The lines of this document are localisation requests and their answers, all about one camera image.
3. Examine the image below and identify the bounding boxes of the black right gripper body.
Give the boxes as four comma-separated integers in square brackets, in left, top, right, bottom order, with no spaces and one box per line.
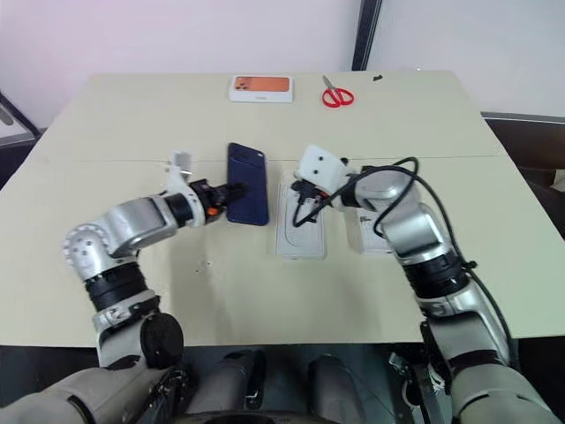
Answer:
[301,178,333,208]

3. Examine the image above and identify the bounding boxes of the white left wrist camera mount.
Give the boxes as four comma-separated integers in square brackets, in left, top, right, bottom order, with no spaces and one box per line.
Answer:
[164,149,208,227]

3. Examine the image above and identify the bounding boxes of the white box with orange phone print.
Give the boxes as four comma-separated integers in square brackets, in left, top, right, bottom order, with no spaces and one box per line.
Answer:
[229,74,296,104]

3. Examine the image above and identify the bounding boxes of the dark furniture beside table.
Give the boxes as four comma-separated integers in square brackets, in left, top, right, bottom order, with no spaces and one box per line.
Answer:
[479,110,565,242]

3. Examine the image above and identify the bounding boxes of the red handled scissors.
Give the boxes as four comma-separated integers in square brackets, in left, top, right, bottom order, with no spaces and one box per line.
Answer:
[320,74,356,109]

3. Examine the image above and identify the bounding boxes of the dark grey chair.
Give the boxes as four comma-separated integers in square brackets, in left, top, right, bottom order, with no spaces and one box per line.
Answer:
[0,89,48,190]

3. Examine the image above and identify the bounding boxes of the white phone box base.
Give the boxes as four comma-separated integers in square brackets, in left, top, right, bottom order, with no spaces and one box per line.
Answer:
[274,169,328,261]

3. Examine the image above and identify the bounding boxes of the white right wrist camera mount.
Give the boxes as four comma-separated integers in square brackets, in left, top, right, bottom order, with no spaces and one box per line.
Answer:
[292,143,350,198]

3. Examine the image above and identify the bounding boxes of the metal bracket with black strap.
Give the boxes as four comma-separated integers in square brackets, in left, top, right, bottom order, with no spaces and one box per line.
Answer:
[387,321,452,424]

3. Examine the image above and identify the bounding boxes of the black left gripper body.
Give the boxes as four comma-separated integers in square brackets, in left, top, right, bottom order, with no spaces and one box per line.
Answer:
[197,178,227,218]

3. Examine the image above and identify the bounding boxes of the black upright frame post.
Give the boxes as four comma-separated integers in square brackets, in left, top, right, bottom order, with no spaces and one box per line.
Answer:
[350,0,385,72]

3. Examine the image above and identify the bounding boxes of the dark rounded grey shape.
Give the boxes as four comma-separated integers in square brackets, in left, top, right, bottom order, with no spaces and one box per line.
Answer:
[190,347,268,417]
[305,352,368,424]

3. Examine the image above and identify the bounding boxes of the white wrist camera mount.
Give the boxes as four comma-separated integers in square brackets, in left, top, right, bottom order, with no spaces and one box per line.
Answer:
[164,149,208,227]
[292,143,350,198]

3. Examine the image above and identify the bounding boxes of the dark blue smartphone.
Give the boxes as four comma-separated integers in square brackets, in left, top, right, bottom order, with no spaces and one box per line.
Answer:
[225,141,271,228]

